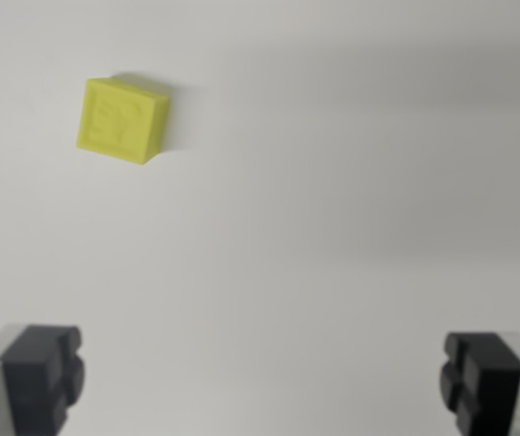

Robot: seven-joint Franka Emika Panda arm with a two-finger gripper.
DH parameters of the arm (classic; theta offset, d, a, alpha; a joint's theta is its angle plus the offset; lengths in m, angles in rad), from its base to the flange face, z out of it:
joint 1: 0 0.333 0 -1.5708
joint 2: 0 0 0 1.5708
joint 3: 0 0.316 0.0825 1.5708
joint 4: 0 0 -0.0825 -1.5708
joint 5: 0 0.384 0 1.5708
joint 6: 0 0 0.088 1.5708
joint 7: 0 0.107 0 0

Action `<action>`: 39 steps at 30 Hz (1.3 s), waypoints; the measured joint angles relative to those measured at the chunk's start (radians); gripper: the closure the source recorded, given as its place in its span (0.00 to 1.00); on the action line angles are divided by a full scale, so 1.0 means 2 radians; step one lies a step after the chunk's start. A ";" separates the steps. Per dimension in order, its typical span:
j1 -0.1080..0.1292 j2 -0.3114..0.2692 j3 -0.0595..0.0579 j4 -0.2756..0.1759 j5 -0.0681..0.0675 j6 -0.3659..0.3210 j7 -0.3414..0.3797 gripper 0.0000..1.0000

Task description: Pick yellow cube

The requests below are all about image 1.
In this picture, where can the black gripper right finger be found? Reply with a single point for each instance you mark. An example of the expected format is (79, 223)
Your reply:
(486, 386)

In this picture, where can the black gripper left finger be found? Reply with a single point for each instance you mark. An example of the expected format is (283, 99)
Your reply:
(28, 386)

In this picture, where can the yellow embossed cube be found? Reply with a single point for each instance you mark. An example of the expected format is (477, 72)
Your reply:
(121, 120)

